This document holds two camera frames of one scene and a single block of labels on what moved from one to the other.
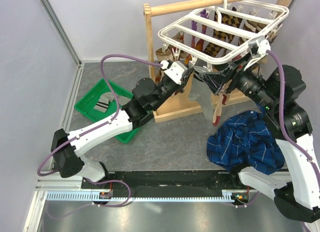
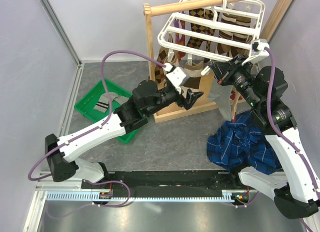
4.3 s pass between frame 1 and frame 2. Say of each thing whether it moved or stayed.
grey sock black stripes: moved
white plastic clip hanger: moved
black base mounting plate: stayed
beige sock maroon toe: moved
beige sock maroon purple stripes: moved
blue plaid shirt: stayed
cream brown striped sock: moved
